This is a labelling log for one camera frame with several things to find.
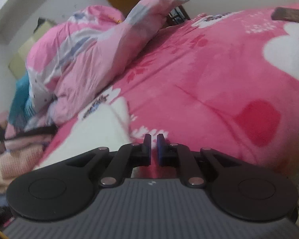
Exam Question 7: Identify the cream white fleece sweater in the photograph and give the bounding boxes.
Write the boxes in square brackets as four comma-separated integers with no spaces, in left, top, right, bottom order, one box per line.
[35,97,132,169]

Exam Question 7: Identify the pink floral bed blanket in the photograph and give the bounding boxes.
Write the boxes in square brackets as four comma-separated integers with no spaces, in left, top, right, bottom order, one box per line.
[34,2,299,177]

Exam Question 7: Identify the black folded garment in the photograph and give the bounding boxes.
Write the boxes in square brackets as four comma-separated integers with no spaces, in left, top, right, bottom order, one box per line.
[5,125,58,141]

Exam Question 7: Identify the dark object on bed edge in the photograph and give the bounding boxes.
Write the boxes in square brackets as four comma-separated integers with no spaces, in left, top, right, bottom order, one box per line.
[270,7,299,23]

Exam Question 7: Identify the stack of folded clothes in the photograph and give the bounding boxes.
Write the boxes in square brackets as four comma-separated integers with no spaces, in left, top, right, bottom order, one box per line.
[0,134,56,220]

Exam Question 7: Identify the pink patterned duvet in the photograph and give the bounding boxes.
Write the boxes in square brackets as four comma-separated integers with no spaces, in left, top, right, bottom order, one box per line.
[5,0,190,140]

